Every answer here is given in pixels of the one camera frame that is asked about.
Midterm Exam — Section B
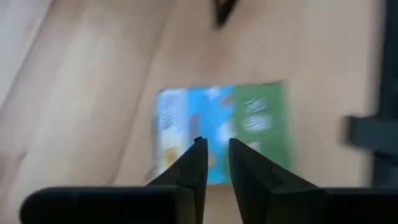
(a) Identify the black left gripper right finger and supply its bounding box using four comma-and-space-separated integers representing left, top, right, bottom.
228, 138, 325, 224

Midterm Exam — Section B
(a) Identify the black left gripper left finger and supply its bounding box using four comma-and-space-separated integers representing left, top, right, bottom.
146, 136, 208, 224

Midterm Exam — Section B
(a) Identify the green yellow cardboard box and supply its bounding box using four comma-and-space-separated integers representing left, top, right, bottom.
151, 81, 293, 185

